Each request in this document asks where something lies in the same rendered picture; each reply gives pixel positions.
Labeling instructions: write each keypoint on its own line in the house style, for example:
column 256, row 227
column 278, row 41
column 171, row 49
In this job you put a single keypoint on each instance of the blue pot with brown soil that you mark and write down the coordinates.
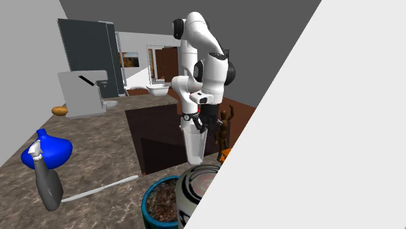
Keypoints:
column 158, row 203

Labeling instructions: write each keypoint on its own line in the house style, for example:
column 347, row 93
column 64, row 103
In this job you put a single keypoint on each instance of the tall white cup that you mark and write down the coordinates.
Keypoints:
column 195, row 147

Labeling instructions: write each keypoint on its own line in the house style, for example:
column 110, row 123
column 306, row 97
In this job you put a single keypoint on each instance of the grey coffee machine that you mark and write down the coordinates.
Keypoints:
column 82, row 95

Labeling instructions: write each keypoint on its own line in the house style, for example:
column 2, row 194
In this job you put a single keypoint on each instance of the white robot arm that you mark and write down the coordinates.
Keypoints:
column 214, row 73

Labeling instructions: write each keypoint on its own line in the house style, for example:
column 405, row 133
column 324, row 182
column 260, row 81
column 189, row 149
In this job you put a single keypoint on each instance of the black and white patterned vase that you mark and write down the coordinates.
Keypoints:
column 190, row 193

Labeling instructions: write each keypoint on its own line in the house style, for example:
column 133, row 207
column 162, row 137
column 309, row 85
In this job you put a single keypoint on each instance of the brown door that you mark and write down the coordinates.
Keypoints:
column 171, row 63

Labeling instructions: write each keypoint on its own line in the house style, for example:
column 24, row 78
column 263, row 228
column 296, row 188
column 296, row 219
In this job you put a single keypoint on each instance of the long grey white stick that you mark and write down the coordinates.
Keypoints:
column 95, row 190

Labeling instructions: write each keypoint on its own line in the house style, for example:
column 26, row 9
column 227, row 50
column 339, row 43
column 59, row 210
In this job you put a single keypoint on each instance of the orange wall picture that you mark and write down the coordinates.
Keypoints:
column 130, row 59

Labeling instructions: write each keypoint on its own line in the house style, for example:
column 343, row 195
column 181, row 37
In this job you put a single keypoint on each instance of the white bowl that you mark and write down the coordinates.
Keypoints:
column 157, row 90

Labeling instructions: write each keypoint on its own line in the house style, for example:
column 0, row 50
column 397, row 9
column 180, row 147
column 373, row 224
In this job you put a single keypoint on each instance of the brown wooden mannequin figure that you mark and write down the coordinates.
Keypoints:
column 223, row 126

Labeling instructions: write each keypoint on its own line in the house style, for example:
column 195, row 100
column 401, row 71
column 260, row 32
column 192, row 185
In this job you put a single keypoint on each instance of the orange round object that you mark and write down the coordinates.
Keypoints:
column 225, row 154

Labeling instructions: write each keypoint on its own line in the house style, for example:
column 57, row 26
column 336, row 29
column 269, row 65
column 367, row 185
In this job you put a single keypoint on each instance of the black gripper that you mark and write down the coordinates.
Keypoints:
column 209, row 112

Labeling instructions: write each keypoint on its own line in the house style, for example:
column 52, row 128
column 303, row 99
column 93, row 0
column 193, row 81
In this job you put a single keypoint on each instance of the dark brown robot stand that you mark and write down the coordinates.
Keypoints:
column 158, row 126

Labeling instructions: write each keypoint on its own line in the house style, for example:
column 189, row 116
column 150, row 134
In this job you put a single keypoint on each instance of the brown potato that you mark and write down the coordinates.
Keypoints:
column 59, row 110

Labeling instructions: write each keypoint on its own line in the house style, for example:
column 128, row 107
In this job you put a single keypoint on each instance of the blue round vase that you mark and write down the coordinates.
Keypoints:
column 55, row 149

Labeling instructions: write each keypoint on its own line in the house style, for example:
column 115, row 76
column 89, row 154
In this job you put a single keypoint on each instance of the dark grey fridge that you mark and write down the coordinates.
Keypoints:
column 88, row 47

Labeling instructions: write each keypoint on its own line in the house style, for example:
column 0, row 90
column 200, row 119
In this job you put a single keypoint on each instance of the grey bottle with white top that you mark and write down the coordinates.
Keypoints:
column 47, row 184

